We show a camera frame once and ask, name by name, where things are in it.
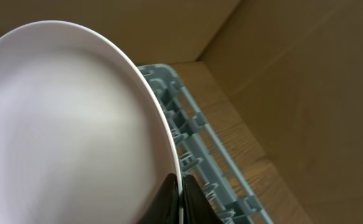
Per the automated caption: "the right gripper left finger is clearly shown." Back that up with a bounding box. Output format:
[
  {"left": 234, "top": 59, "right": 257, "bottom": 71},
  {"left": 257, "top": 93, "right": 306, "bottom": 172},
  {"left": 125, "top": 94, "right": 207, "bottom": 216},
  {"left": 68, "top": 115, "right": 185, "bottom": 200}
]
[{"left": 137, "top": 173, "right": 179, "bottom": 224}]

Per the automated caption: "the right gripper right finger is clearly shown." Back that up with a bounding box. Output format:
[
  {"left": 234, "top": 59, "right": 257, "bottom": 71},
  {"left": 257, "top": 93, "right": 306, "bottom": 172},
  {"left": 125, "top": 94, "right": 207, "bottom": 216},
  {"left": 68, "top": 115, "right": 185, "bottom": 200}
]
[{"left": 182, "top": 174, "right": 223, "bottom": 224}]

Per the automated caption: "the large white plate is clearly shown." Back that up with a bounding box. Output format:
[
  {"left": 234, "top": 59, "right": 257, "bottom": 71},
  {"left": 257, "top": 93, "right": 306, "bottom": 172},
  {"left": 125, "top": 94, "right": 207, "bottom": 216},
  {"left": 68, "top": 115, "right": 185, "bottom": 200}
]
[{"left": 0, "top": 21, "right": 181, "bottom": 223}]

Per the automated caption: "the grey dishwasher rack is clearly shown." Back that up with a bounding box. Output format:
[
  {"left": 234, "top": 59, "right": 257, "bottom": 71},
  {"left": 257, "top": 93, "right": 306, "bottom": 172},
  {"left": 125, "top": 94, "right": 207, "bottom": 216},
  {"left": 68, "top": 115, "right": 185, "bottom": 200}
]
[{"left": 139, "top": 64, "right": 272, "bottom": 223}]

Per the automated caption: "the cardboard backdrop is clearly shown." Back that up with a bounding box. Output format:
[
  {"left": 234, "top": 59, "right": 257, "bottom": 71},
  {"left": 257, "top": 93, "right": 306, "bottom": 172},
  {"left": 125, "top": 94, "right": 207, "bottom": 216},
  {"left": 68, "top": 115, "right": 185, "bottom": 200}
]
[{"left": 0, "top": 0, "right": 363, "bottom": 223}]

